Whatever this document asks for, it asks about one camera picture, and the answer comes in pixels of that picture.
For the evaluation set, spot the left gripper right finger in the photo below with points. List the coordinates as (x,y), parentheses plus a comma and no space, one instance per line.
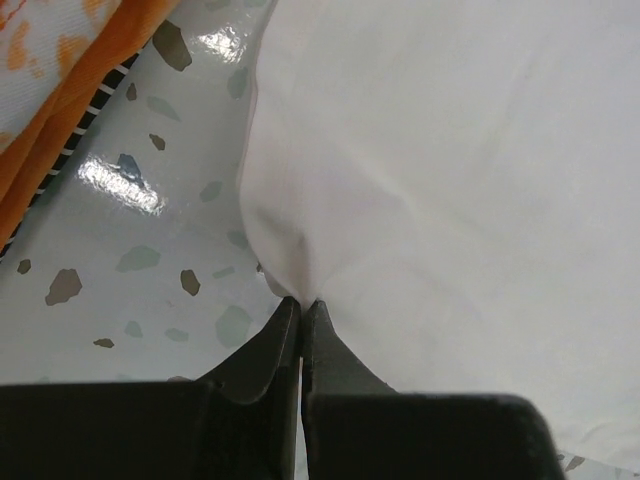
(357,427)

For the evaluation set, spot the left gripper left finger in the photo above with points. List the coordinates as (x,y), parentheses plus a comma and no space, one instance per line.
(237,421)

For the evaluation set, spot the white floral print t-shirt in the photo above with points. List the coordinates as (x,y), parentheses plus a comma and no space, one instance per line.
(459,182)

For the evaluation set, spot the black white striped garment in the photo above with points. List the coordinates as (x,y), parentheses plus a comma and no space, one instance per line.
(100,98)

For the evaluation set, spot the folded orange tie-dye t-shirt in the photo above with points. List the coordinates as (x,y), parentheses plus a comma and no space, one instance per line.
(54,55)

